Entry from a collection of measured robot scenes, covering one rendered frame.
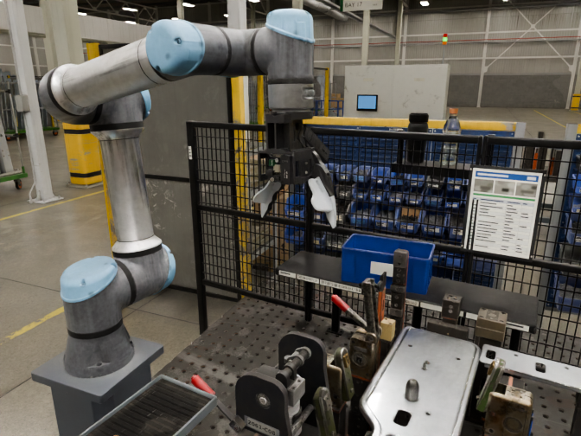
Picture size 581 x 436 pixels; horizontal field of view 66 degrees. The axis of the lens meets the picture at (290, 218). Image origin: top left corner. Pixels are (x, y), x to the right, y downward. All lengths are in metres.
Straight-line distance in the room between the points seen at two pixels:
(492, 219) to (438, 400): 0.71
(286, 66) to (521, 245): 1.15
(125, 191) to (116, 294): 0.23
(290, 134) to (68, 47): 7.78
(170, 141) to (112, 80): 2.54
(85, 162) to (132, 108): 7.39
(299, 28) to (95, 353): 0.79
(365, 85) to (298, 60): 6.93
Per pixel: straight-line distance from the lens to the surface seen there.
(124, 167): 1.08
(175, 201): 3.44
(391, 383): 1.21
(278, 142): 0.74
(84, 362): 1.11
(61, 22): 8.50
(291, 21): 0.74
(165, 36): 0.69
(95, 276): 1.03
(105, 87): 0.85
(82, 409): 1.15
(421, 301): 1.56
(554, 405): 1.82
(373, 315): 1.23
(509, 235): 1.67
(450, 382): 1.25
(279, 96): 0.74
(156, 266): 1.12
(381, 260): 1.57
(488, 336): 1.46
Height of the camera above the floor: 1.71
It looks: 17 degrees down
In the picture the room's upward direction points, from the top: straight up
